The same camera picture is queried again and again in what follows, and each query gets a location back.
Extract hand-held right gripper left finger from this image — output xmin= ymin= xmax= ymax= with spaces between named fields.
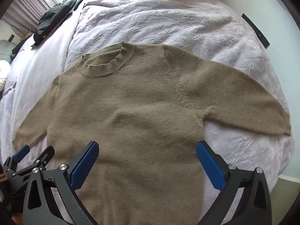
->
xmin=23 ymin=141 xmax=100 ymax=225

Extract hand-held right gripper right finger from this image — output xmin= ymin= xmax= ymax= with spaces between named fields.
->
xmin=196 ymin=141 xmax=272 ymax=225

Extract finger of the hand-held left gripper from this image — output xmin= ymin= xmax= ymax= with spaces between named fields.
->
xmin=3 ymin=145 xmax=31 ymax=170
xmin=12 ymin=146 xmax=55 ymax=177

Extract tan knit sweater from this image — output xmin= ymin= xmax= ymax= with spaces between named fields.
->
xmin=12 ymin=41 xmax=292 ymax=225

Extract white round cushion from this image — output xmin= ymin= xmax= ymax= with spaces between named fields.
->
xmin=0 ymin=60 xmax=11 ymax=92

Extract grey quilted mat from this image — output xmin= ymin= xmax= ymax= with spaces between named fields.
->
xmin=0 ymin=40 xmax=17 ymax=62

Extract black flat object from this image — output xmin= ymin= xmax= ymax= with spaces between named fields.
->
xmin=10 ymin=37 xmax=31 ymax=59

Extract lavender plush bed blanket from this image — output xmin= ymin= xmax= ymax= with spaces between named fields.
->
xmin=0 ymin=0 xmax=296 ymax=225

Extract grey pleated curtain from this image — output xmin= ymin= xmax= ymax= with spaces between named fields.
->
xmin=7 ymin=0 xmax=51 ymax=38

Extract black wall strip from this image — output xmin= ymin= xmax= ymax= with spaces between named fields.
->
xmin=241 ymin=13 xmax=270 ymax=50

